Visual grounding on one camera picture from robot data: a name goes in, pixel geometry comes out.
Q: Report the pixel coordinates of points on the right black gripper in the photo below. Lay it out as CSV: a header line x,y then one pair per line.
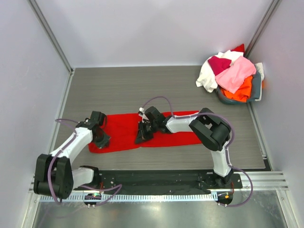
x,y
147,128

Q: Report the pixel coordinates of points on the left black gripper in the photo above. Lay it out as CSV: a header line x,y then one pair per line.
x,y
105,142

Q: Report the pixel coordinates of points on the red t shirt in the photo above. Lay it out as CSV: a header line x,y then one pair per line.
x,y
123,128

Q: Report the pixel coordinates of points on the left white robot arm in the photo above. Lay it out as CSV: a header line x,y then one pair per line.
x,y
54,175

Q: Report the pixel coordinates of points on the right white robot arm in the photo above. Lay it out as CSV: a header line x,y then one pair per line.
x,y
212,131

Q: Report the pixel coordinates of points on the magenta t shirt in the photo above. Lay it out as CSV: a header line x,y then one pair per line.
x,y
218,65

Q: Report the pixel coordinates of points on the pink t shirt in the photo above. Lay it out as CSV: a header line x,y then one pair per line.
x,y
232,78

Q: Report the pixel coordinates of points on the orange t shirt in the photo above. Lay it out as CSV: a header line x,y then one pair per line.
x,y
243,93

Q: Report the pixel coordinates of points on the grey laundry basket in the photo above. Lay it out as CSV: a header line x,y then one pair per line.
x,y
223,99

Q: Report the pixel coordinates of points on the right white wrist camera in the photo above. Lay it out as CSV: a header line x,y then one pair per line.
x,y
141,113

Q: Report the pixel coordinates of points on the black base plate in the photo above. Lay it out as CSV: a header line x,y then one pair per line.
x,y
164,182

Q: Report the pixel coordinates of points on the white slotted cable duct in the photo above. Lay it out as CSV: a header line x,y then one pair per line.
x,y
95,197

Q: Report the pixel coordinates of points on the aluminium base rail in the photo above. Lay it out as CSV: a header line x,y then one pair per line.
x,y
262,180

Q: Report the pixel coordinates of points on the left aluminium frame post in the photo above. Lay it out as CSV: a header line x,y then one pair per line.
x,y
46,27

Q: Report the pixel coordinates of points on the aluminium frame post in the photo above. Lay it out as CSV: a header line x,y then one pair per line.
x,y
273,6
46,27

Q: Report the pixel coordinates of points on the right aluminium frame post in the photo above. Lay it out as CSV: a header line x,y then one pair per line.
x,y
273,6

